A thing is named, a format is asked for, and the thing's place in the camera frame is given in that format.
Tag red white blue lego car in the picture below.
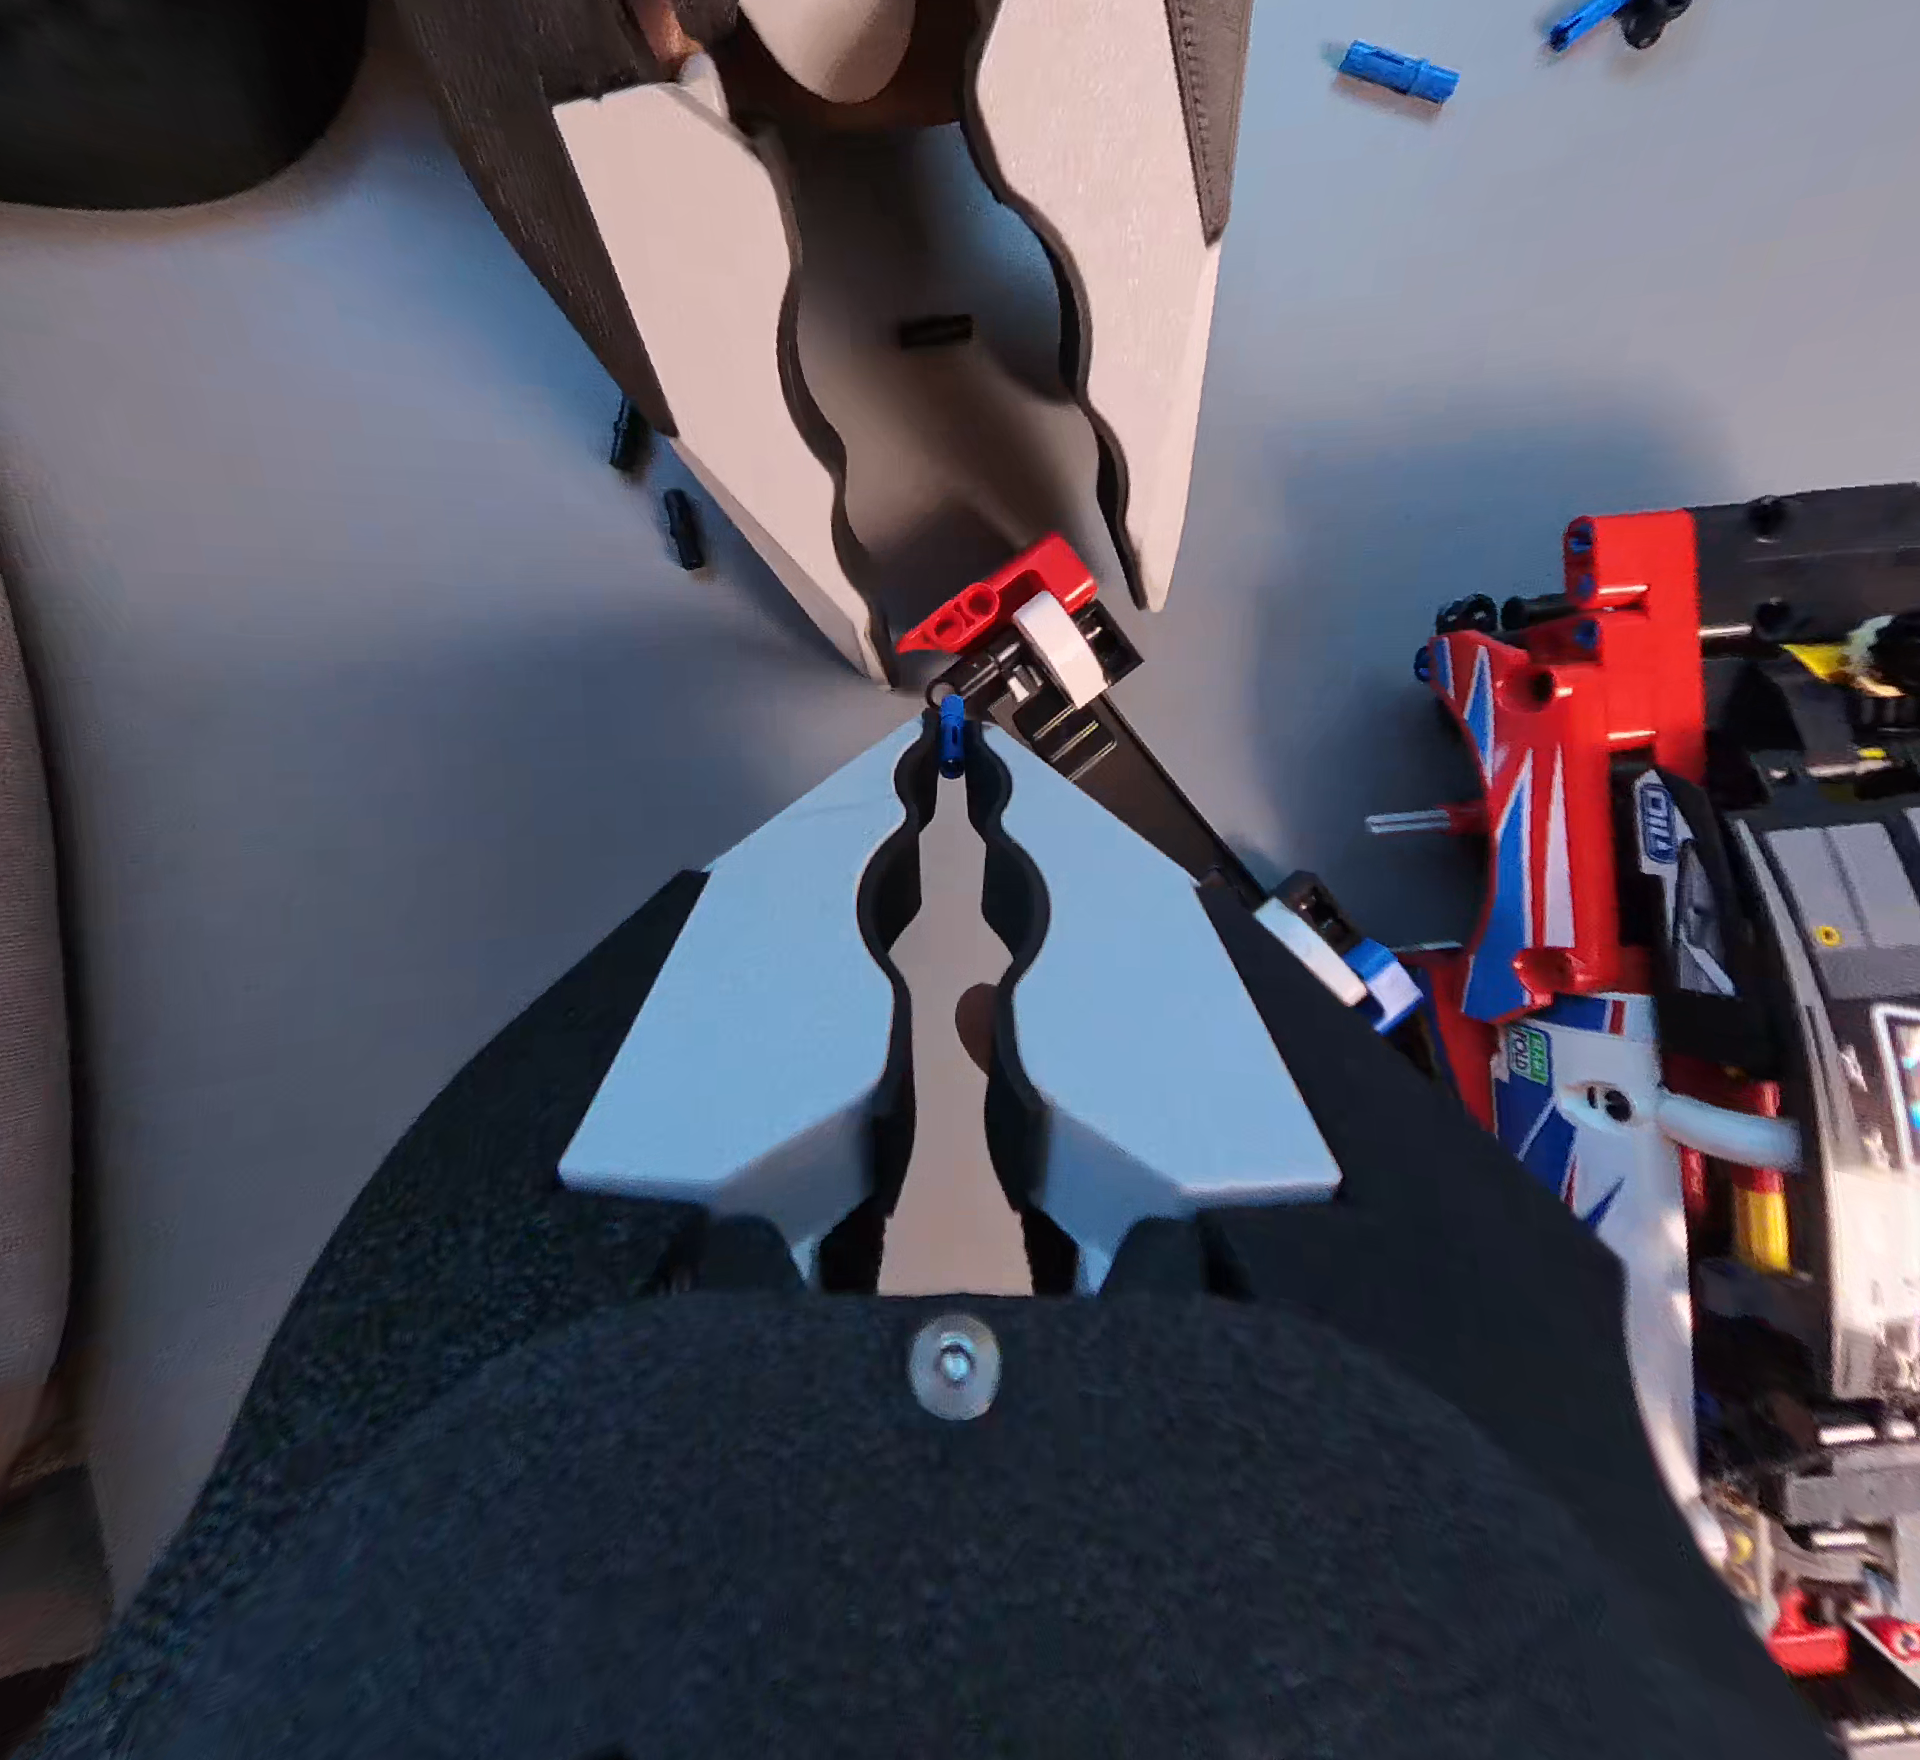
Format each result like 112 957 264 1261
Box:
1364 483 1920 1760

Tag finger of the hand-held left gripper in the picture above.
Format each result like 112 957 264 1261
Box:
552 50 907 693
964 0 1228 617

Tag long blue lego pin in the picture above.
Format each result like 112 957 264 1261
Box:
1332 37 1463 107

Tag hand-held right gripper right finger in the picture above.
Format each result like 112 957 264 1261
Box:
961 716 1344 1297

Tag black lego wing red blue ends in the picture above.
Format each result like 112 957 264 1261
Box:
895 532 1429 1038

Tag dark round object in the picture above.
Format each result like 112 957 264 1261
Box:
0 0 375 209

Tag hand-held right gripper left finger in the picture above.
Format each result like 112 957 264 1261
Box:
559 716 940 1293

